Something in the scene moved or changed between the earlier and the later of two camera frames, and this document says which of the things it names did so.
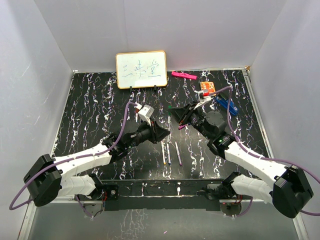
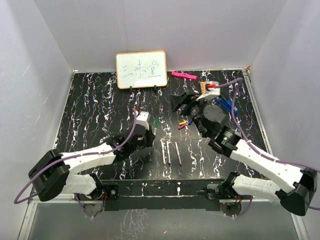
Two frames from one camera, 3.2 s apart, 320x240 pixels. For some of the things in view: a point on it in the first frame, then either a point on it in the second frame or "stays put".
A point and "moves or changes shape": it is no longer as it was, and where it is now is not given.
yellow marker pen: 164,162 stays put
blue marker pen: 168,154 stays put
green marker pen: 169,128 moves or changes shape
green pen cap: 169,113 moves or changes shape
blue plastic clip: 232,108 stays put
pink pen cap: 181,126 stays put
